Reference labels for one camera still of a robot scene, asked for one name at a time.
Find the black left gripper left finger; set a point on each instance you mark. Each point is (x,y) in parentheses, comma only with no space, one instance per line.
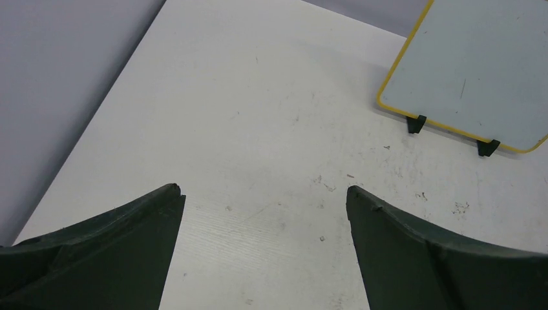
(116,260)

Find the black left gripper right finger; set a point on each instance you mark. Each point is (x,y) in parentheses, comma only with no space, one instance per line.
(407,262)

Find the yellow framed small whiteboard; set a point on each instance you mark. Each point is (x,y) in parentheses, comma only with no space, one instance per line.
(476,68)

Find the black whiteboard foot left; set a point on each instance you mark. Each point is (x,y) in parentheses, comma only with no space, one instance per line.
(414,125)

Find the black whiteboard foot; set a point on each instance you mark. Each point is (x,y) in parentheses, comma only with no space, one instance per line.
(486,149)
(414,125)

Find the black whiteboard foot right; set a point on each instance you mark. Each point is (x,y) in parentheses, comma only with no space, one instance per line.
(486,149)

